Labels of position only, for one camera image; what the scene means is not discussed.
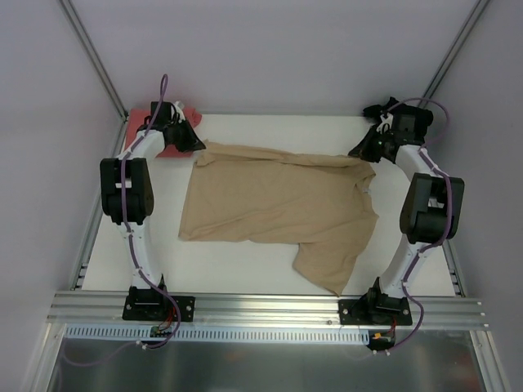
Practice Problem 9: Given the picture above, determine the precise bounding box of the beige t shirt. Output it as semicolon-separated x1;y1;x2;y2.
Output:
179;142;378;295

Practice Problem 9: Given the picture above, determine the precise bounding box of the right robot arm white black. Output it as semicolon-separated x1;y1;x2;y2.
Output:
340;113;464;325

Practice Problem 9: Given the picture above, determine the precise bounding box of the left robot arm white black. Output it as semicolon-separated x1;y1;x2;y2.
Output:
100;101;206;319

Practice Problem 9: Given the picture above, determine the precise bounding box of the black t shirt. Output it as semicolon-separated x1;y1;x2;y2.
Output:
362;96;434;143

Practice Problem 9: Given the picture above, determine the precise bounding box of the folded pink t shirt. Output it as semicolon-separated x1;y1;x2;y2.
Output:
123;106;202;158

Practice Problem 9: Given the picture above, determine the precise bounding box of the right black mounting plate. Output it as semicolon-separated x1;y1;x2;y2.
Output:
337;295;413;326

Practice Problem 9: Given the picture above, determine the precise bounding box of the black mounting plate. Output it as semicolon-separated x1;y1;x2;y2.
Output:
337;295;413;326
122;290;195;323

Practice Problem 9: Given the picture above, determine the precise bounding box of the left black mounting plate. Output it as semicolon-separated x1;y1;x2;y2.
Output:
122;290;195;323

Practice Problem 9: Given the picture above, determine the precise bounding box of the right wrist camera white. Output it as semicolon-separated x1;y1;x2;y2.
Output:
376;113;394;134

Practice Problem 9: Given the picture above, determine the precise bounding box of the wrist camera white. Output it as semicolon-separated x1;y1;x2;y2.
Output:
376;113;394;134
170;100;191;123

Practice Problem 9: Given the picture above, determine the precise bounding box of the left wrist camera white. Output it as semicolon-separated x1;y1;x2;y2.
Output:
170;100;191;123

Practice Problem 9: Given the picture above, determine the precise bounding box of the right aluminium frame post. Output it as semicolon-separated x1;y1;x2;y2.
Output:
422;0;492;100

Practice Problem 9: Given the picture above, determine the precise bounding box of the aluminium frame post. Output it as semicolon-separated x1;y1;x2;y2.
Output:
422;0;492;100
57;0;128;120

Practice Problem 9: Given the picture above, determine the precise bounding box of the left aluminium frame post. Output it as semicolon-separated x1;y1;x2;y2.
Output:
57;0;128;120

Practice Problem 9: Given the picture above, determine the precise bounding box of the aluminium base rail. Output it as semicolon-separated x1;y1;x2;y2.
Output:
47;290;490;331

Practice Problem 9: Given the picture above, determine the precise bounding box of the white slotted cable duct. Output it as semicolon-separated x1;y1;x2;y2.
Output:
65;323;369;345

